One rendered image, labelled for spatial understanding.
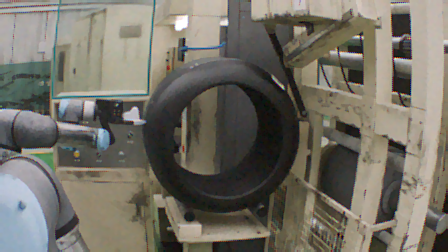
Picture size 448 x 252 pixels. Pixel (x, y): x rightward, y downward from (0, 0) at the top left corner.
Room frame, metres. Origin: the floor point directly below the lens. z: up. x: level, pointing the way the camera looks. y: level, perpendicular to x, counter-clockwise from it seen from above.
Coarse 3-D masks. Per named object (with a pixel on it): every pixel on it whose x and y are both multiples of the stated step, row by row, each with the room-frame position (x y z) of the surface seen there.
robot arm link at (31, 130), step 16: (32, 112) 1.08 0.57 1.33; (16, 128) 1.02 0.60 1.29; (32, 128) 1.03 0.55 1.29; (48, 128) 1.08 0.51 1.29; (64, 128) 1.18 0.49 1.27; (80, 128) 1.29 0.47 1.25; (32, 144) 1.04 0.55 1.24; (48, 144) 1.09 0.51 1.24; (64, 144) 1.19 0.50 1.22; (80, 144) 1.28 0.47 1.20; (96, 144) 1.39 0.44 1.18
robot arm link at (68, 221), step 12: (24, 156) 0.47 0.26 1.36; (48, 168) 0.48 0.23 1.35; (60, 192) 0.49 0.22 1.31; (60, 216) 0.48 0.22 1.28; (72, 216) 0.51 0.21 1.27; (60, 228) 0.48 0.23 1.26; (72, 228) 0.50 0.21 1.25; (60, 240) 0.48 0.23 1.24; (72, 240) 0.50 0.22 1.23; (84, 240) 0.54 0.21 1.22
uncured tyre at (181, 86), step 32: (192, 64) 1.60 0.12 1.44; (224, 64) 1.54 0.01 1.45; (160, 96) 1.51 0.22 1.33; (192, 96) 1.49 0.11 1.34; (256, 96) 1.84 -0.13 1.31; (288, 96) 1.61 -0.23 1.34; (160, 128) 1.47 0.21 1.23; (288, 128) 1.58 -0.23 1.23; (160, 160) 1.47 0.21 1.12; (256, 160) 1.84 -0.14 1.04; (288, 160) 1.59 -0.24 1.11; (192, 192) 1.49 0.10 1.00; (224, 192) 1.77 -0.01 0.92; (256, 192) 1.55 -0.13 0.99
